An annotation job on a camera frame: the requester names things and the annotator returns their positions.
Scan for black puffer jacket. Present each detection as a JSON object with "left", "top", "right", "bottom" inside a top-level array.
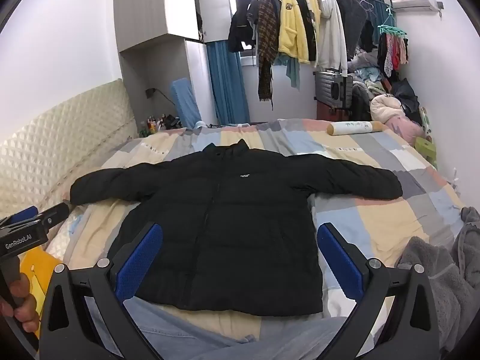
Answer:
[{"left": 70, "top": 141, "right": 403, "bottom": 317}]

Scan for person's left hand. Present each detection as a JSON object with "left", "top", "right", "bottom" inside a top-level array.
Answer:
[{"left": 1, "top": 273, "right": 40, "bottom": 332}]

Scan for cream quilted headboard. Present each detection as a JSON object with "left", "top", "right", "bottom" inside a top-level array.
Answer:
[{"left": 1, "top": 80, "right": 137, "bottom": 217}]

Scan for grey fleece blanket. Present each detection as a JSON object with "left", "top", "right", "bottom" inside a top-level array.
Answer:
[{"left": 396, "top": 207, "right": 479, "bottom": 352}]

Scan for bottles on bedside shelf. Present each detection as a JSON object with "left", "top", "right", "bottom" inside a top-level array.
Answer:
[{"left": 139, "top": 115, "right": 182, "bottom": 137}]

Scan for blue folded mat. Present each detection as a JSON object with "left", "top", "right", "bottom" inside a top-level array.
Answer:
[{"left": 170, "top": 78, "right": 202, "bottom": 129}]

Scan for white hoodie hanging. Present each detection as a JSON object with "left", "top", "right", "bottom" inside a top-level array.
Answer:
[{"left": 317, "top": 0, "right": 347, "bottom": 77}]

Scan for blue curtain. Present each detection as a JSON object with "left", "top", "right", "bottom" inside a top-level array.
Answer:
[{"left": 206, "top": 41, "right": 251, "bottom": 125}]

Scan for yellow fleece jacket hanging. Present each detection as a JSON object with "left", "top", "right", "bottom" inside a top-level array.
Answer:
[{"left": 278, "top": 0, "right": 309, "bottom": 63}]

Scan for green sock drying hanger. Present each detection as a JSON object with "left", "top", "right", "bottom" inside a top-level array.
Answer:
[{"left": 377, "top": 6, "right": 408, "bottom": 38}]

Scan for grey wardrobe cabinet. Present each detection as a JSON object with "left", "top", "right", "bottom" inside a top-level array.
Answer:
[{"left": 113, "top": 0, "right": 231, "bottom": 125}]

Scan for black jacket hanging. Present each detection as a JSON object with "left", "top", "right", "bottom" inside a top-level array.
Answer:
[{"left": 228, "top": 0, "right": 259, "bottom": 53}]

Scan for brown plaid scarf hanging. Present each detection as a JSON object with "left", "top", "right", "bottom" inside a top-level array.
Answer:
[{"left": 257, "top": 0, "right": 279, "bottom": 103}]

